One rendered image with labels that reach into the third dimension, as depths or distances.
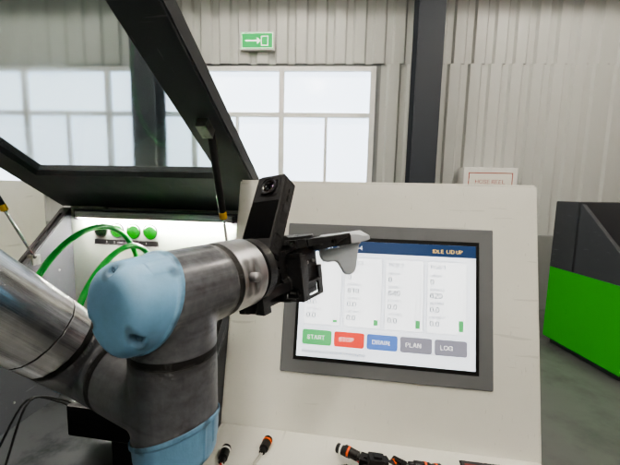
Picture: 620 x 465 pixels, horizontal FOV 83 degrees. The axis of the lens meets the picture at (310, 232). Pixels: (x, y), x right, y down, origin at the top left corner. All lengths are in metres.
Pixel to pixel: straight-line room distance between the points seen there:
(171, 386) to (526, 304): 0.76
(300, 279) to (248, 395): 0.53
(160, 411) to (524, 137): 5.25
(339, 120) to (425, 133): 1.14
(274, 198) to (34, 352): 0.27
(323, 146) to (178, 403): 4.56
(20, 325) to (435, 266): 0.73
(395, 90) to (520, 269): 4.21
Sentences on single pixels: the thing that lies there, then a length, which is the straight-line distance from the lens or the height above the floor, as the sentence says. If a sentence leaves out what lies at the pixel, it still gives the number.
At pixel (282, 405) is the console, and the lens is 0.90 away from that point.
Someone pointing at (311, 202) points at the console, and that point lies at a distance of 0.86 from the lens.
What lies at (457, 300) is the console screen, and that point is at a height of 1.29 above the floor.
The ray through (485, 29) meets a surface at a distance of 5.45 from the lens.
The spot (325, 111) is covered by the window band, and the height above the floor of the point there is 2.56.
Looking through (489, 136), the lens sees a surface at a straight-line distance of 5.18.
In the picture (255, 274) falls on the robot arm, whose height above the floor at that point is 1.45.
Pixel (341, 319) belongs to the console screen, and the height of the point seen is 1.23.
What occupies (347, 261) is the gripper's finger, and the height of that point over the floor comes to 1.43.
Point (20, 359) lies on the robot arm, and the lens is 0.40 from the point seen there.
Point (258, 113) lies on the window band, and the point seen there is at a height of 2.51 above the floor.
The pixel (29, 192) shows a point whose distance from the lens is 4.11.
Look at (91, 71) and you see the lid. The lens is 0.82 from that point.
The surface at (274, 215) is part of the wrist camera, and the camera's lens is 0.42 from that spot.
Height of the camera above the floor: 1.53
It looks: 7 degrees down
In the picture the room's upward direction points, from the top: 1 degrees clockwise
